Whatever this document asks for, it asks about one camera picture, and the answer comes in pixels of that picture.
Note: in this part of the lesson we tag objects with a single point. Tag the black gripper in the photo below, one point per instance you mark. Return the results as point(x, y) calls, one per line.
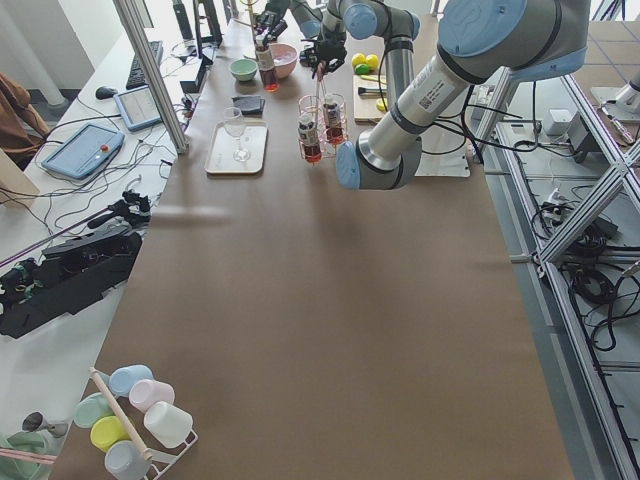
point(330, 51)
point(270, 19)

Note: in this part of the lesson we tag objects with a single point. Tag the tea bottle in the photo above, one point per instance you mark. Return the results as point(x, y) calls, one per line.
point(266, 64)
point(309, 141)
point(333, 125)

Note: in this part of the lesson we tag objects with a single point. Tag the copper wire bottle basket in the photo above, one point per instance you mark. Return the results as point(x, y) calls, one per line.
point(313, 104)

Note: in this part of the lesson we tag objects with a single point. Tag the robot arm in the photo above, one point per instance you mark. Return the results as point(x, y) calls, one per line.
point(534, 40)
point(328, 29)

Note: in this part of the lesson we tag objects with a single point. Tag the tea bottle back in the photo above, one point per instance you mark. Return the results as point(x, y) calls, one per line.
point(333, 125)

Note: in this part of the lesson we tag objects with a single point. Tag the wooden cup tree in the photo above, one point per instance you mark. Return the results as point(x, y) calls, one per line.
point(246, 12)

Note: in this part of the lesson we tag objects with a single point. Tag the pink bowl of ice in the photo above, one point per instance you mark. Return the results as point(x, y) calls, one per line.
point(285, 59)

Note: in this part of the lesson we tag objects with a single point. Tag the yellow lemon upper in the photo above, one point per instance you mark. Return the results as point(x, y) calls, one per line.
point(358, 59)

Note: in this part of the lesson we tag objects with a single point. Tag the steel muddler black tip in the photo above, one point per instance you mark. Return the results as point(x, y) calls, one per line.
point(363, 91)

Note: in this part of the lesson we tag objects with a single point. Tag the green ceramic bowl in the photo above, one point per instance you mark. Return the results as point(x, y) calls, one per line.
point(243, 70)

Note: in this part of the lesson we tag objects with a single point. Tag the green lime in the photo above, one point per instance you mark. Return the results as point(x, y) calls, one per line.
point(372, 61)

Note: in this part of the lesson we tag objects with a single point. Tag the bamboo cutting board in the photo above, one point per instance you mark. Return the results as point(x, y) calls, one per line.
point(364, 107)

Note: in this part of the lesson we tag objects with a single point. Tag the half lemon slice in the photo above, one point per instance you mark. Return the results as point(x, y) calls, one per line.
point(380, 105)

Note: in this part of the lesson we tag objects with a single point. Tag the grey folded cloth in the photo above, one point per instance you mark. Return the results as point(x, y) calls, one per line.
point(249, 105)

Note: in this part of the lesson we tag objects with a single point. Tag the clear wine glass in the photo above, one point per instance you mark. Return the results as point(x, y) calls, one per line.
point(235, 126)

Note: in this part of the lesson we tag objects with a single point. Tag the cream rabbit tray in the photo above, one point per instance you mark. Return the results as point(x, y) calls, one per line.
point(220, 158)

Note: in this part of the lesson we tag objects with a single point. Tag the blue teach pendant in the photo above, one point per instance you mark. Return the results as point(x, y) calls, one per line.
point(137, 108)
point(85, 152)

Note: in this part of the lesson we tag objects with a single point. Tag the black computer mouse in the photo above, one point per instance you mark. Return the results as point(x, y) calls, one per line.
point(103, 92)

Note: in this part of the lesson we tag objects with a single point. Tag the blue plastic cup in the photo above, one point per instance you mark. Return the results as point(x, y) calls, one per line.
point(124, 378)

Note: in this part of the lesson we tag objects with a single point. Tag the pink plastic cup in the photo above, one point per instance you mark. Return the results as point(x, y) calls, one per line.
point(146, 392)

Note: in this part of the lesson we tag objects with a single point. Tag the white plastic cup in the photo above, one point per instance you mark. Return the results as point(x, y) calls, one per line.
point(169, 424)

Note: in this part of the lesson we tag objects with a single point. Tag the green plastic cup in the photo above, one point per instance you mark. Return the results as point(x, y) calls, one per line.
point(90, 410)

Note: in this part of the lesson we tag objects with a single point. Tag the yellow plastic cup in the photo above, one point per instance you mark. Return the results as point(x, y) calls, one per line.
point(107, 431)

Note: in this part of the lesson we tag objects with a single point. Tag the white cup rack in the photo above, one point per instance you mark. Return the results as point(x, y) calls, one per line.
point(162, 458)

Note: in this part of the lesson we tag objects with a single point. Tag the grey plastic cup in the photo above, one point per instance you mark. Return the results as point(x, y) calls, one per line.
point(124, 462)

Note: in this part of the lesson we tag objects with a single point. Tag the steel jigger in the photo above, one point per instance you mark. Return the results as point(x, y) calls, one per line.
point(36, 422)

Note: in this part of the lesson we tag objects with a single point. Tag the aluminium frame post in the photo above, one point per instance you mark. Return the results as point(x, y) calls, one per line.
point(132, 24)

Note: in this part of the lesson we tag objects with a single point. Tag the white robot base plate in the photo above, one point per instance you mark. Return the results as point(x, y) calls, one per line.
point(444, 155)

